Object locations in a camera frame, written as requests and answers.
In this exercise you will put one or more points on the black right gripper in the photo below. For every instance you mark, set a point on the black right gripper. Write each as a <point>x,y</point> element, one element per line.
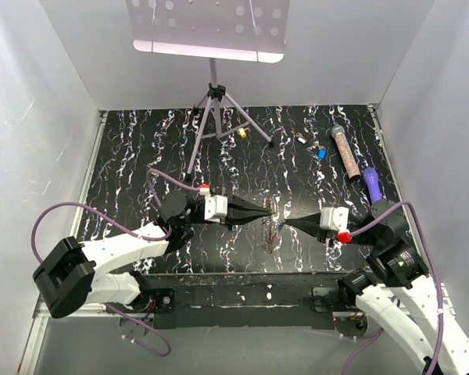
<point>308,224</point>

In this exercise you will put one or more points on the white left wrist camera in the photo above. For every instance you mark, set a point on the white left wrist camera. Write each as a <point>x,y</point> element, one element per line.
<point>215,204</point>

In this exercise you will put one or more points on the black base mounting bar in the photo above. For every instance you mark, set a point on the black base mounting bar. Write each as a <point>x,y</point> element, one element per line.
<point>187,300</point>

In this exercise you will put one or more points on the white key tag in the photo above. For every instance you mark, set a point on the white key tag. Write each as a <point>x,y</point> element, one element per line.
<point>300,139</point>

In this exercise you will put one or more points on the lilac music stand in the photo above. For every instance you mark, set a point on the lilac music stand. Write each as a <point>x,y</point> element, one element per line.
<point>249,31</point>

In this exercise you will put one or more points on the sprinkles filled tube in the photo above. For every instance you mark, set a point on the sprinkles filled tube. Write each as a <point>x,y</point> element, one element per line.
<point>350,164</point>

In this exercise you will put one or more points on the purple plastic tool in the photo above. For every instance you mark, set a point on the purple plastic tool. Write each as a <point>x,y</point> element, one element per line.
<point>371,179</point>

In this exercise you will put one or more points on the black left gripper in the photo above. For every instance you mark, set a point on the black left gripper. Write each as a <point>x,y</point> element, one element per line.
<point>240,212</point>

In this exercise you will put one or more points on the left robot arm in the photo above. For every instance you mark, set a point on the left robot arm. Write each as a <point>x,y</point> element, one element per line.
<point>168,232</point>

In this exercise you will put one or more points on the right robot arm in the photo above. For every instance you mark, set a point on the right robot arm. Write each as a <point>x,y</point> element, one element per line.
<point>400,291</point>

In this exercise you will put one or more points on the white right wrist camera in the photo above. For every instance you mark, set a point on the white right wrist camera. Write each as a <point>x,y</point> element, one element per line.
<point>333,220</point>

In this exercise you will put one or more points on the aluminium frame rail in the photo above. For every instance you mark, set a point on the aluminium frame rail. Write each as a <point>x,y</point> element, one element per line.
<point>64,275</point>

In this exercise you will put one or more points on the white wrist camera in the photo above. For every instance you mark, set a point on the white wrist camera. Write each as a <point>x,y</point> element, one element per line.
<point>215,204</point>
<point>333,220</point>

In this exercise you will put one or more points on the yellow key tag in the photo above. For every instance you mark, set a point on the yellow key tag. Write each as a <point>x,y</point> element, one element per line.
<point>242,133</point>

